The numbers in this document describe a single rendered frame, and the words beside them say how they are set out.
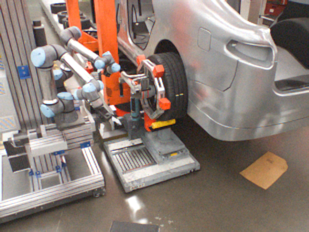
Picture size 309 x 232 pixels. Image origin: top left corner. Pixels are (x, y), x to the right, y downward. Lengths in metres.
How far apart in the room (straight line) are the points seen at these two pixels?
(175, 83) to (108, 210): 1.29
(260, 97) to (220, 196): 1.21
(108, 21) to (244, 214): 2.18
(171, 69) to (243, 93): 0.80
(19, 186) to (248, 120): 2.03
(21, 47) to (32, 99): 0.43
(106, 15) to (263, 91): 1.63
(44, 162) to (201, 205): 1.50
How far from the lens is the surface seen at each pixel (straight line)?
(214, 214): 2.77
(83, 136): 2.54
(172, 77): 2.56
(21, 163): 2.91
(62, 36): 2.62
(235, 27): 1.97
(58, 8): 9.43
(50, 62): 2.14
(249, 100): 2.06
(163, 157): 3.02
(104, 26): 2.93
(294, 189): 3.23
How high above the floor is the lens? 2.07
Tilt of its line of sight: 31 degrees down
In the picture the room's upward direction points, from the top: straight up
